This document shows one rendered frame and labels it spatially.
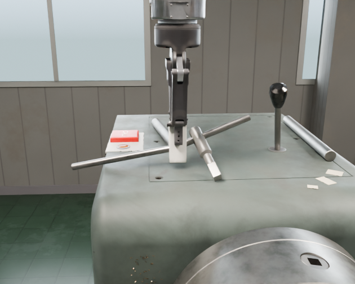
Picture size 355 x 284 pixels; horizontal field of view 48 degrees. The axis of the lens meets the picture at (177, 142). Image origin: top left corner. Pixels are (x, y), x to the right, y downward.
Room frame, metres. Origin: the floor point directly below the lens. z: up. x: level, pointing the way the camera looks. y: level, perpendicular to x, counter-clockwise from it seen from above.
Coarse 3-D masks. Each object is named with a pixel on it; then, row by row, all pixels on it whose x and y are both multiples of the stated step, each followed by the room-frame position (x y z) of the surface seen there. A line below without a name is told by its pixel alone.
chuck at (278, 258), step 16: (288, 240) 0.45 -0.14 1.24; (224, 256) 0.44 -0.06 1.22; (240, 256) 0.43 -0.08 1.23; (256, 256) 0.42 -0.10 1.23; (272, 256) 0.41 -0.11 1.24; (288, 256) 0.41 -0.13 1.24; (320, 256) 0.42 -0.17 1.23; (336, 256) 0.43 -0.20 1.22; (208, 272) 0.43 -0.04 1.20; (224, 272) 0.41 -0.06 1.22; (240, 272) 0.40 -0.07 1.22; (256, 272) 0.39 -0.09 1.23; (272, 272) 0.39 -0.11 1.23; (288, 272) 0.38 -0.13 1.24; (304, 272) 0.38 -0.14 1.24; (320, 272) 0.38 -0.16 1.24; (336, 272) 0.39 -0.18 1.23; (352, 272) 0.40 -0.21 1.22
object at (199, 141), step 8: (192, 128) 0.68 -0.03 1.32; (200, 128) 0.69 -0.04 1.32; (192, 136) 0.67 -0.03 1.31; (200, 136) 0.66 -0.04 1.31; (200, 144) 0.65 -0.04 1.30; (200, 152) 0.64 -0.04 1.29; (208, 152) 0.63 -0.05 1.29; (208, 160) 0.62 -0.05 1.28; (208, 168) 0.61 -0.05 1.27; (216, 168) 0.60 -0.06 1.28; (216, 176) 0.59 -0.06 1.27
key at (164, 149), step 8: (240, 120) 0.68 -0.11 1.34; (248, 120) 0.68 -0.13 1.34; (216, 128) 0.67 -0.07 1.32; (224, 128) 0.67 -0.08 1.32; (208, 136) 0.67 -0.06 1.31; (136, 152) 0.67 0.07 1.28; (144, 152) 0.67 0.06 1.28; (152, 152) 0.66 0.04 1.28; (160, 152) 0.66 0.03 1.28; (96, 160) 0.67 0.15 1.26; (104, 160) 0.67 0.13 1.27; (112, 160) 0.67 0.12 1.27; (120, 160) 0.67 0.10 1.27; (72, 168) 0.68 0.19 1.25; (80, 168) 0.68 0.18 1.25
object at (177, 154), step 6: (186, 126) 0.66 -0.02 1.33; (186, 132) 0.66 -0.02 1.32; (186, 138) 0.66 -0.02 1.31; (186, 144) 0.66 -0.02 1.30; (174, 150) 0.65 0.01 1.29; (180, 150) 0.65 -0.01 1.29; (186, 150) 0.66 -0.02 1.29; (174, 156) 0.65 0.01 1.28; (180, 156) 0.65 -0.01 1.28; (186, 156) 0.66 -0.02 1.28; (174, 162) 0.65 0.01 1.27; (180, 162) 0.66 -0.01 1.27
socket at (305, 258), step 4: (304, 256) 0.41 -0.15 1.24; (308, 256) 0.42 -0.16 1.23; (312, 256) 0.42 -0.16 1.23; (316, 256) 0.42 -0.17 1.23; (304, 260) 0.41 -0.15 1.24; (308, 260) 0.41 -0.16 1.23; (312, 260) 0.41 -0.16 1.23; (316, 260) 0.41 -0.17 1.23; (320, 260) 0.41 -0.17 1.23; (324, 260) 0.41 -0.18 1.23; (308, 264) 0.40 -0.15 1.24; (312, 264) 0.41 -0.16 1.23; (316, 264) 0.41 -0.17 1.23; (320, 264) 0.41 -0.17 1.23; (324, 264) 0.40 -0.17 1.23; (316, 268) 0.39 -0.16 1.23; (320, 268) 0.39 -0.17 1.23; (324, 268) 0.39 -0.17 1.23; (328, 268) 0.40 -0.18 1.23
